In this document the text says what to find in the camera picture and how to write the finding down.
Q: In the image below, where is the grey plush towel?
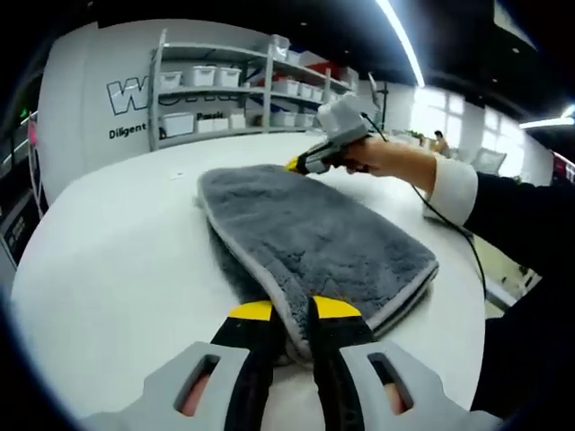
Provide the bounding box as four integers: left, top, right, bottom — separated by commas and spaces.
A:
193, 163, 440, 365

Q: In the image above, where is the person's right hand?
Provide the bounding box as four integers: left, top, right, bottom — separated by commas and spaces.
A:
339, 134, 439, 192

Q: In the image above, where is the black floor stand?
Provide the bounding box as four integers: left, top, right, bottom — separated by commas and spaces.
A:
367, 71, 392, 131

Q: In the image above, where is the grey metal shelf rack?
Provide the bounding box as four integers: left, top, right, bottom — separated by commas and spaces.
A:
149, 29, 360, 152

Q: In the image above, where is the long ceiling light strip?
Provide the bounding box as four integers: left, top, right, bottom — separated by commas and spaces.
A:
375, 0, 427, 87

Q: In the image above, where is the row of white storage bins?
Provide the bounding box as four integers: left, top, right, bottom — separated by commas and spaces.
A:
159, 38, 356, 136

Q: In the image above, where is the white office chair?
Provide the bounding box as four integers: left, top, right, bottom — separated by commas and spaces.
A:
473, 147, 509, 174

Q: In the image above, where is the person's dark clothed body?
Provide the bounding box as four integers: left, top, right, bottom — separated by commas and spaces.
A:
469, 268, 575, 421

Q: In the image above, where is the ceiling air vent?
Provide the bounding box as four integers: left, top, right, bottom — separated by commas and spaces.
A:
492, 0, 540, 48

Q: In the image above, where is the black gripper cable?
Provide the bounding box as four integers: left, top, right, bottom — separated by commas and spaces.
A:
361, 111, 490, 300

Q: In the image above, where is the wall mounted screen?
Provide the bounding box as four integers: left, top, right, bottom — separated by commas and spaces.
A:
553, 152, 575, 185

